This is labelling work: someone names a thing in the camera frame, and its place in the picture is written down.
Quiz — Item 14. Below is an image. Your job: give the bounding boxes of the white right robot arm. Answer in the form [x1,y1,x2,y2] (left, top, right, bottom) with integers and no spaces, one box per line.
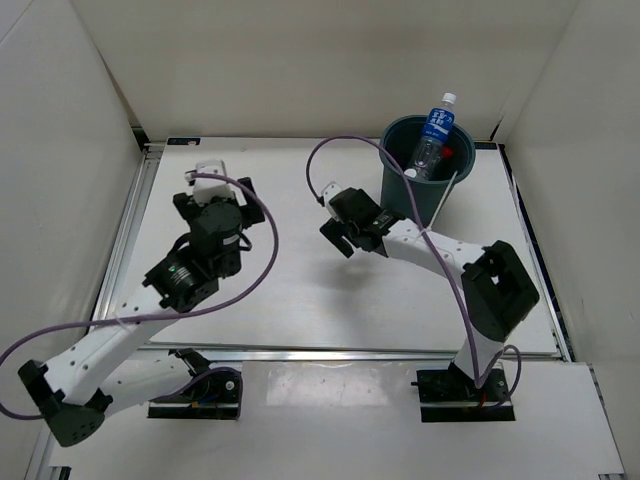
[319,182,540,400]

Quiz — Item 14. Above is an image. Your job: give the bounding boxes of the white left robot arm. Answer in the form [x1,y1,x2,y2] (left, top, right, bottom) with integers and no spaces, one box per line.
[18,171,273,448]

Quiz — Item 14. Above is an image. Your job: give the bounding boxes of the white zip tie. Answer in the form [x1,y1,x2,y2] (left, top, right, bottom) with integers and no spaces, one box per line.
[426,170,458,231]

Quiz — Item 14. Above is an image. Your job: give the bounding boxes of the blue table sticker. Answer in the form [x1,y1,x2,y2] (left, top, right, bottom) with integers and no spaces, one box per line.
[166,137,201,146]

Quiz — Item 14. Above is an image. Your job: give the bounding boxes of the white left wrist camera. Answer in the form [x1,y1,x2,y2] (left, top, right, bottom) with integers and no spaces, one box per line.
[184,159,235,206]

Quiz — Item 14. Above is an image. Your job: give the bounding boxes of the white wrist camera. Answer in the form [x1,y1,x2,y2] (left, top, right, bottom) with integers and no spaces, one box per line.
[184,159,235,206]
[319,181,342,208]

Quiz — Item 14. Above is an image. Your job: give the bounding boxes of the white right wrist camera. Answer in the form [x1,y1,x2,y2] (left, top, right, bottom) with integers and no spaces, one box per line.
[319,181,342,208]

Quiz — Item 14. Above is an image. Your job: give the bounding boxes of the aluminium table rail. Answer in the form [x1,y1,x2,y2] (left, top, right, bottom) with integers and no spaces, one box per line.
[74,144,566,366]

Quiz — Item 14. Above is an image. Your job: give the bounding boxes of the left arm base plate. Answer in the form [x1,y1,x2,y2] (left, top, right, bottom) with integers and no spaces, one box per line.
[147,366,243,421]

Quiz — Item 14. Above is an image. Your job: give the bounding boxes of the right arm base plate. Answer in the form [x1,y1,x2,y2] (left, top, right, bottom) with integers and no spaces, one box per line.
[411,368,516,423]

